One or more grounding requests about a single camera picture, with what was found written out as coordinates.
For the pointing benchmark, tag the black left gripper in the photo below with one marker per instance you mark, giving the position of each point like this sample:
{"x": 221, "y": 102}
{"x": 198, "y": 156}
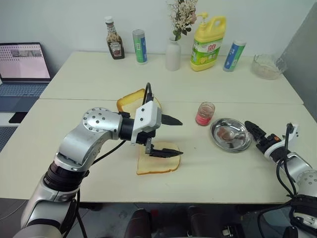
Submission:
{"x": 146, "y": 137}

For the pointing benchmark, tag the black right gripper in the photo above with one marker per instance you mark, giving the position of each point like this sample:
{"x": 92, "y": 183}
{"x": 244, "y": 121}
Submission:
{"x": 268, "y": 141}

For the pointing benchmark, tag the metal spoon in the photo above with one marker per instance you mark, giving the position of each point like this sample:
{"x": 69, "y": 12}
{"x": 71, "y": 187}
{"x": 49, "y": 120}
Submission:
{"x": 229, "y": 136}

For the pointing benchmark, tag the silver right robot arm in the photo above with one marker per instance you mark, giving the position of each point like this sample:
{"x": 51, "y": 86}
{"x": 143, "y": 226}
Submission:
{"x": 297, "y": 163}

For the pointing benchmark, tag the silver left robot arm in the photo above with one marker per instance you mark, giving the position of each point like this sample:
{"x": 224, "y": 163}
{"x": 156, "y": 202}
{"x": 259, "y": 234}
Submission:
{"x": 99, "y": 121}

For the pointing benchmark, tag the white bread slice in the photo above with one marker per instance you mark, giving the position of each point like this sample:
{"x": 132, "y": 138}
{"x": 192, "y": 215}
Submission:
{"x": 130, "y": 102}
{"x": 158, "y": 166}

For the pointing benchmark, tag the glass jam jar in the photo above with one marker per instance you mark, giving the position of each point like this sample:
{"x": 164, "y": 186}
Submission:
{"x": 205, "y": 115}

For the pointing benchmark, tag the round metal plate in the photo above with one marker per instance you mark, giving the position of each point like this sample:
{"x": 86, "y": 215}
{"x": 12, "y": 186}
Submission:
{"x": 231, "y": 145}

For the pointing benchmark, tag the clear glass bowl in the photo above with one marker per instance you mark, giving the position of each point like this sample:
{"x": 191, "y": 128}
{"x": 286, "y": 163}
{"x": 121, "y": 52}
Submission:
{"x": 268, "y": 68}

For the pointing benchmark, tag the white ceramic vase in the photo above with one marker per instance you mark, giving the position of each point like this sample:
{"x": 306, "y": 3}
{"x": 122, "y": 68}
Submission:
{"x": 173, "y": 58}

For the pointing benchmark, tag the green blue cylinder can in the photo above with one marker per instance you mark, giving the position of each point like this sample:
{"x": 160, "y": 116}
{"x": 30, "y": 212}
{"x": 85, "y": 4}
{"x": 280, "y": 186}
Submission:
{"x": 234, "y": 57}
{"x": 140, "y": 48}

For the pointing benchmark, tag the dark rounded shape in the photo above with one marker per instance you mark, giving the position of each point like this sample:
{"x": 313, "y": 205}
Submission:
{"x": 137, "y": 224}

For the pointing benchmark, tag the yellow detergent pump bottle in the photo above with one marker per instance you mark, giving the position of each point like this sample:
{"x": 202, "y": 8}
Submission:
{"x": 206, "y": 49}

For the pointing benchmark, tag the ketchup bottle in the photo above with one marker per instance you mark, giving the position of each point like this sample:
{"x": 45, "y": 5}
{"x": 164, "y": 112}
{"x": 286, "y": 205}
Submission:
{"x": 115, "y": 47}

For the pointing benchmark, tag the grey partition panel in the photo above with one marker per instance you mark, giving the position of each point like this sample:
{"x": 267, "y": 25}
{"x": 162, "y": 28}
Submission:
{"x": 302, "y": 37}

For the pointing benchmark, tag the dried flower bouquet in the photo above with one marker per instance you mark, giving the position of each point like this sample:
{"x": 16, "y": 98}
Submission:
{"x": 182, "y": 17}

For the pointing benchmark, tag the open laptop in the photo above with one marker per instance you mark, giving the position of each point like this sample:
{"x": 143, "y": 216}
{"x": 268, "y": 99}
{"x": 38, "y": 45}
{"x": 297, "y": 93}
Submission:
{"x": 22, "y": 64}

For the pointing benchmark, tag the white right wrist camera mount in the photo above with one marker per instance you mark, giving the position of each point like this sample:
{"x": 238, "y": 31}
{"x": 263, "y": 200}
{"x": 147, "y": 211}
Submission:
{"x": 272, "y": 150}

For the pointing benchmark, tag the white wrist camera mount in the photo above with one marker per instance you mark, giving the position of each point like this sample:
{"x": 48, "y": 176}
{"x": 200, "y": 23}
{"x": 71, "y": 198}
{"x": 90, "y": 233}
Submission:
{"x": 148, "y": 114}
{"x": 272, "y": 150}

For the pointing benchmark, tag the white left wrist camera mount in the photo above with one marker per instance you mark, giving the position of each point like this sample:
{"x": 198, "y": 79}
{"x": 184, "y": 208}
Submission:
{"x": 148, "y": 114}

